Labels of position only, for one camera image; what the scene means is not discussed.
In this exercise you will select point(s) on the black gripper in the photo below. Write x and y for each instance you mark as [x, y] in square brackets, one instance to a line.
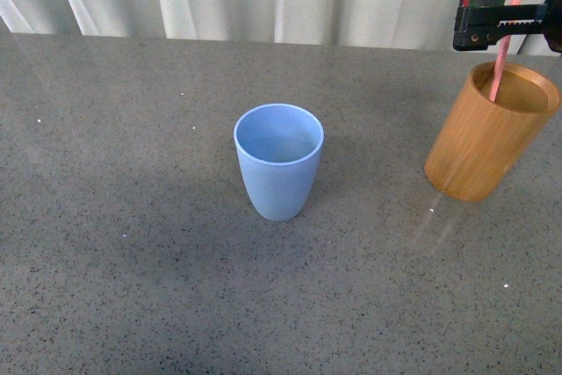
[480, 24]

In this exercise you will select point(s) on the bamboo chopstick holder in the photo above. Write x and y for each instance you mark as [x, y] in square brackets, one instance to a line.
[481, 139]

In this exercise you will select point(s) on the blue cup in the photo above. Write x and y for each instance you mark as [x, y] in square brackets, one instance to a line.
[279, 149]

